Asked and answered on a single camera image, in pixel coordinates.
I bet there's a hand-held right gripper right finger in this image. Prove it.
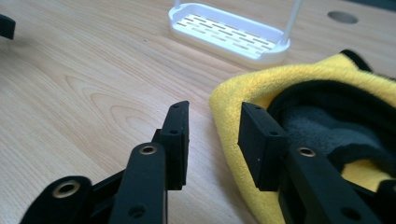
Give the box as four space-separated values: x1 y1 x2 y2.
237 102 292 191

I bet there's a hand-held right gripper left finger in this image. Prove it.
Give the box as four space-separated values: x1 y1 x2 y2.
152 100 191 191

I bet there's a yellow towel with black edge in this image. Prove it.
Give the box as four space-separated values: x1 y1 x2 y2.
208 49 396 224

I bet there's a white towel rack with tray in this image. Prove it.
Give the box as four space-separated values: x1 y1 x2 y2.
167 0 304 70

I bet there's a grey round table grommet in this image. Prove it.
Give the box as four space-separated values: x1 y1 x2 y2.
327 10 359 25

